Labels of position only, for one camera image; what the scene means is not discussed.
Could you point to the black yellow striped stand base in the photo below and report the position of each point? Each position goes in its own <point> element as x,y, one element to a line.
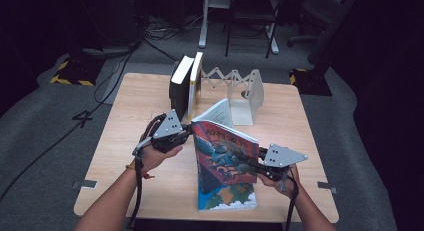
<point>78,71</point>
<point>311,82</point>

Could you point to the person's left hand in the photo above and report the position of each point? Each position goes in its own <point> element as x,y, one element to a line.
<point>156,159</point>

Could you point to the grey flat round base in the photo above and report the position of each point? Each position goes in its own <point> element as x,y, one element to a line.
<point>106,52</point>

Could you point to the black hardcover book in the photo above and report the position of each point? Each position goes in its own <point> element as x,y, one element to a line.
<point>178,91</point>

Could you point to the yellow book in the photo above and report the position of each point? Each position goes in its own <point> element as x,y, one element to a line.
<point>194,87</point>

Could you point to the dark slanted stand post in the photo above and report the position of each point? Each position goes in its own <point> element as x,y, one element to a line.
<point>333,27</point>

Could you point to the grey floor tape strip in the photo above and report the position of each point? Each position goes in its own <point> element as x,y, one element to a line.
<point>326,186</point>
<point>86,184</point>

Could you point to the white desk leg frame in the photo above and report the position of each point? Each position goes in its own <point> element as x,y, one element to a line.
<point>203,27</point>

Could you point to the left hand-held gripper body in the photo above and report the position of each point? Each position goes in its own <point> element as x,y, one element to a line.
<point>168,134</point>

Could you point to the person's right hand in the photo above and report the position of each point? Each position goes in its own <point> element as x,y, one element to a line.
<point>285,187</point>

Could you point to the black metal chair frame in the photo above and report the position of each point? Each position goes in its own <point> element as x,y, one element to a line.
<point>253,14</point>

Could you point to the white expandable book rack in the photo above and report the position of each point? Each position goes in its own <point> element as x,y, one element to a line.
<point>245,107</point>

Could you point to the dark office chair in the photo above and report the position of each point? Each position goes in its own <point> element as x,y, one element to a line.
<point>316,14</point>

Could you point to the red illustrated book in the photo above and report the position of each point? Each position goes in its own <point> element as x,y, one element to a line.
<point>220,154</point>

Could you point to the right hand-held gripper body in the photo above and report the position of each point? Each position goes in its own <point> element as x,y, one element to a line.
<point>281,161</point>

